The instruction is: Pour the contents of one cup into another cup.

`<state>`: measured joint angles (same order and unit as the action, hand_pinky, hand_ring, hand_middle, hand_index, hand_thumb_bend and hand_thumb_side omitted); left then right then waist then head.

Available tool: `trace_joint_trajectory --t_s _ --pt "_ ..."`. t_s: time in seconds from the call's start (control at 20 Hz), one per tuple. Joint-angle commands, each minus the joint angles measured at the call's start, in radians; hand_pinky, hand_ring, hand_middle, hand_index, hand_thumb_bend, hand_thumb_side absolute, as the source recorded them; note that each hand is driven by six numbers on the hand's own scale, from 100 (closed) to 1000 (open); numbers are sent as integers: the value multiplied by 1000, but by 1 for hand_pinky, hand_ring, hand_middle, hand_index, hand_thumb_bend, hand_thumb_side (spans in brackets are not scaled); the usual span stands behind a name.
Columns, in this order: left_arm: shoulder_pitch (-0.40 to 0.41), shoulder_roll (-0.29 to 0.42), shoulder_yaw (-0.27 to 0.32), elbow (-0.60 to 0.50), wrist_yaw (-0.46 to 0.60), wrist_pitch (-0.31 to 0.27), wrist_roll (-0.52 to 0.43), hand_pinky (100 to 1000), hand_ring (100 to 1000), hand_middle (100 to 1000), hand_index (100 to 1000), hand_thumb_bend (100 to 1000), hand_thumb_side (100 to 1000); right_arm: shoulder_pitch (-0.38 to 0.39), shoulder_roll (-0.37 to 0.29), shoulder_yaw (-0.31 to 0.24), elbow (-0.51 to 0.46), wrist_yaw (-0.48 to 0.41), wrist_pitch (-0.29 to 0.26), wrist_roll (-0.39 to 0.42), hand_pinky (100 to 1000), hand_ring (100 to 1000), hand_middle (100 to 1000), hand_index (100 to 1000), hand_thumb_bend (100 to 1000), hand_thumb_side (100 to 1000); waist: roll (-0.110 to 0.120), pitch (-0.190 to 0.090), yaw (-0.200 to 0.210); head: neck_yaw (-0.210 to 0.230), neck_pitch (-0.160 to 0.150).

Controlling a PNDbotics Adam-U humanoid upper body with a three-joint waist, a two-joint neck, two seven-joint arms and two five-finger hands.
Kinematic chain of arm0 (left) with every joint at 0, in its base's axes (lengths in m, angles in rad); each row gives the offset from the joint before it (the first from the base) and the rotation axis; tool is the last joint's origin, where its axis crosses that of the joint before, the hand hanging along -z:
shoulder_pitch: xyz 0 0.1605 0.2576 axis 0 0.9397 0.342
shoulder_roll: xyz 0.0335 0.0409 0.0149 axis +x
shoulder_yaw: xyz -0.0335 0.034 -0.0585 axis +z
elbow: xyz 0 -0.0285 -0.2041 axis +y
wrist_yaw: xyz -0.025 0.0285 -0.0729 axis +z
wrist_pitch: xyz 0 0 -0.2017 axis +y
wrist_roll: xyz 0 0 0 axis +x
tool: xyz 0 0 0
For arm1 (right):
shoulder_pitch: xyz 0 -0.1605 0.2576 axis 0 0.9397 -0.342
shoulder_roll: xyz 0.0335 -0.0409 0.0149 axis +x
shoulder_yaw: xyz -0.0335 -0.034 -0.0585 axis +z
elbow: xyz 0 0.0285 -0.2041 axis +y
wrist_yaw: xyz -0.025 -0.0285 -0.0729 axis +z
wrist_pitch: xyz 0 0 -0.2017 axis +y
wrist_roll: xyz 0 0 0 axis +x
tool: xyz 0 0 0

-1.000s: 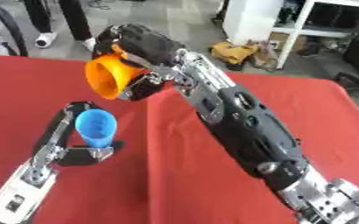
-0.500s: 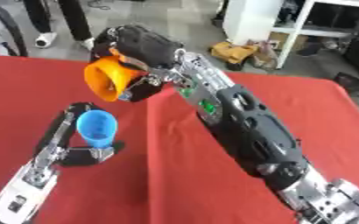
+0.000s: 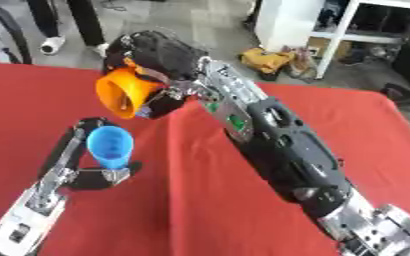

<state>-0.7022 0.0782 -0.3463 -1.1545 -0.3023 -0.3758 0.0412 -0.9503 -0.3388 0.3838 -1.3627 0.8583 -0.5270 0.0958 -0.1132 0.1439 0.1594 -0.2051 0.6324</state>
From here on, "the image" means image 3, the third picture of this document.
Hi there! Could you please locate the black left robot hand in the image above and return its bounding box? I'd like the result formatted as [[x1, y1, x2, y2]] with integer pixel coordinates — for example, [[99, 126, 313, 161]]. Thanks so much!
[[37, 116, 144, 192]]

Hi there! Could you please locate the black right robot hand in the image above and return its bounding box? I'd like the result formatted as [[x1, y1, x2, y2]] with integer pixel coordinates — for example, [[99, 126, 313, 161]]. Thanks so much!
[[100, 30, 212, 120]]

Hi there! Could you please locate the blue plastic cup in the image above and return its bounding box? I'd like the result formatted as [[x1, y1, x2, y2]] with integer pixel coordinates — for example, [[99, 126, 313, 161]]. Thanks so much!
[[84, 125, 135, 171]]

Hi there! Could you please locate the orange plastic cup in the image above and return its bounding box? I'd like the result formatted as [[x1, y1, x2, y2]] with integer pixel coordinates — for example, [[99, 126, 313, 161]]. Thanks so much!
[[94, 57, 165, 120]]

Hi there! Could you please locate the person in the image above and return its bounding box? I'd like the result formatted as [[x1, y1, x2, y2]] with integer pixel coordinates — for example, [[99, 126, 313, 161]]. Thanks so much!
[[24, 0, 113, 57]]

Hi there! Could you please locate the yellow tool bag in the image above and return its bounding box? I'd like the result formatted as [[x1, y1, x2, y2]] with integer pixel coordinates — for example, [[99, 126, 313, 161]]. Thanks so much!
[[238, 47, 298, 82]]

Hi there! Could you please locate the black chair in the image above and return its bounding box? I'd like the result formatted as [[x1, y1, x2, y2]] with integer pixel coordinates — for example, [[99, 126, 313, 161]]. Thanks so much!
[[0, 0, 34, 65]]

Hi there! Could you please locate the white shelf unit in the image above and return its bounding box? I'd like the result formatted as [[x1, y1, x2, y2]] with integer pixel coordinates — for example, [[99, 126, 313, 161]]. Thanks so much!
[[252, 0, 410, 80]]

